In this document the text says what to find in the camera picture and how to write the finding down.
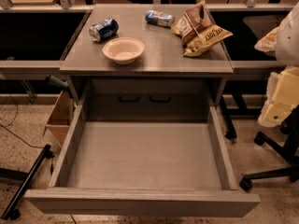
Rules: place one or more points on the black table leg left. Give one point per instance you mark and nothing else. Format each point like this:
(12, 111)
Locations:
(25, 178)

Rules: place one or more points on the brown chip bag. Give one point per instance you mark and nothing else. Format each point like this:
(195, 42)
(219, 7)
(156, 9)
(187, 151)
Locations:
(198, 35)

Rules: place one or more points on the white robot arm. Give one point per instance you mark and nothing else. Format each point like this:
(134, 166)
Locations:
(287, 43)

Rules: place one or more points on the white bowl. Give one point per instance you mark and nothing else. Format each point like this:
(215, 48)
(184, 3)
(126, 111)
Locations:
(123, 50)

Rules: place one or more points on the blue white crushed can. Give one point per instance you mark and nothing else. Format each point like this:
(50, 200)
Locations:
(159, 18)

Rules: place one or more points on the black table leg right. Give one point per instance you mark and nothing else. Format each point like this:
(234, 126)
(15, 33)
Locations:
(230, 133)

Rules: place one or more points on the blue soda can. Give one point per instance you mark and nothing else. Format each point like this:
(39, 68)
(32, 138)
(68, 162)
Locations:
(103, 30)

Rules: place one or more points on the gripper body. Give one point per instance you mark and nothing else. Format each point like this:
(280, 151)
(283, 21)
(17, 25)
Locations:
(289, 41)

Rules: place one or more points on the green tube in box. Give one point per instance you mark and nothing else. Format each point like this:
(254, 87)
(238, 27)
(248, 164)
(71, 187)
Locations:
(52, 80)

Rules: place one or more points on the grey top drawer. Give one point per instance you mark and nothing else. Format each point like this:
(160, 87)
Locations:
(144, 147)

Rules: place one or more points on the black table leg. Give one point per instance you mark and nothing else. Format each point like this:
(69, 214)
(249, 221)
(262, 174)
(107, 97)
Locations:
(230, 133)
(25, 178)

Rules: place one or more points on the black office chair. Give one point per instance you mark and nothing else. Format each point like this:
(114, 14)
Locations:
(276, 159)

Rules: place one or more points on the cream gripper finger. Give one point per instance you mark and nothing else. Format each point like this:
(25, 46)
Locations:
(268, 42)

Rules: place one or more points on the cardboard box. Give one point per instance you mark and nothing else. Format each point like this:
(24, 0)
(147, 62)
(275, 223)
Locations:
(60, 117)

